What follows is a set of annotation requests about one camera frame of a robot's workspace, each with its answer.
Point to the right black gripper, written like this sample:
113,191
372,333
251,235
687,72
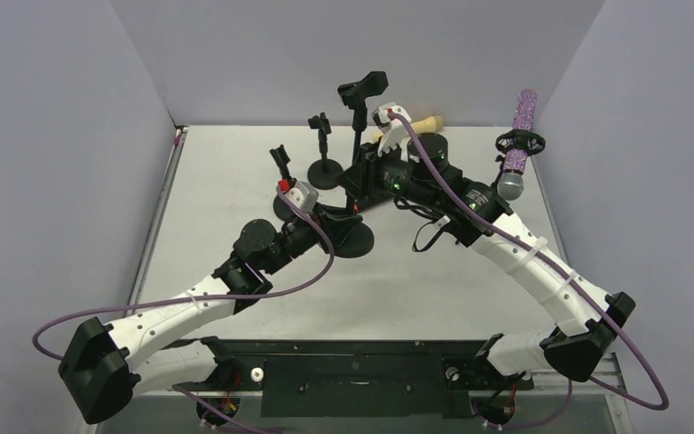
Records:
365,169

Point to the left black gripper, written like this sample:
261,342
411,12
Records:
335,228

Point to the black round-base stand white mic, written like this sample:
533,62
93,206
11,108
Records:
281,167

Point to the purple glitter microphone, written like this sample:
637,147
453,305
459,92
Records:
525,108

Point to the black tripod shock-mount stand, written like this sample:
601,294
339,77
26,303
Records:
515,148

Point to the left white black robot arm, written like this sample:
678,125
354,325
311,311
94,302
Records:
107,364

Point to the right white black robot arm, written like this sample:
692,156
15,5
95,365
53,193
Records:
586,317

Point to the cream beige microphone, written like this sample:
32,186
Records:
431,124

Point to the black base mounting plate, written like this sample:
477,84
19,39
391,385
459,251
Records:
357,378

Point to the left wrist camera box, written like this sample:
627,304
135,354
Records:
294,198

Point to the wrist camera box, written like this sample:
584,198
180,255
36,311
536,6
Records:
390,119
294,198

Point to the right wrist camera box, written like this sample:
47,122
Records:
390,119

